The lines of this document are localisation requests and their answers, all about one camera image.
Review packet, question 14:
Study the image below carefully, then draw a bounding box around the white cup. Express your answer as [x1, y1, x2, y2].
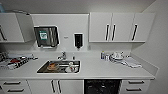
[64, 64, 75, 74]

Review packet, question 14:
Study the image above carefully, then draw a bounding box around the stack of white plates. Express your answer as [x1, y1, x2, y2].
[109, 51, 128, 64]

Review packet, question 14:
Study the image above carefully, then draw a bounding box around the stainless steel dishwasher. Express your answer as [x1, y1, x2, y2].
[83, 78, 123, 94]

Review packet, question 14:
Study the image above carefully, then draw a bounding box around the dark paper towel dispenser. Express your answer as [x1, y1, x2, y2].
[33, 25, 61, 49]

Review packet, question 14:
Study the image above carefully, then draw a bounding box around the steel kitchen sink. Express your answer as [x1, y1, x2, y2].
[36, 59, 82, 75]

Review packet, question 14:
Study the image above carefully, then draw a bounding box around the chrome sink faucet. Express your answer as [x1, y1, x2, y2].
[56, 50, 68, 61]

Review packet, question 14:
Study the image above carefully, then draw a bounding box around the black wall soap dispenser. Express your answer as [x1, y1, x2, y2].
[73, 32, 85, 50]

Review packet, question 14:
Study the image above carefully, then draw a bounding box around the small white bottle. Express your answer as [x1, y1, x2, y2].
[105, 53, 111, 62]

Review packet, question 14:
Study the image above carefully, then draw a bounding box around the blue dish soap bottle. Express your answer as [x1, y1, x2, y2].
[101, 50, 107, 61]

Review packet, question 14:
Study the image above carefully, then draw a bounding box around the white drawer cabinet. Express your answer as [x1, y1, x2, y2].
[0, 79, 33, 94]
[119, 78, 151, 94]

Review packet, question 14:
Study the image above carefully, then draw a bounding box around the brown bowl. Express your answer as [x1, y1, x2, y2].
[46, 62, 60, 71]

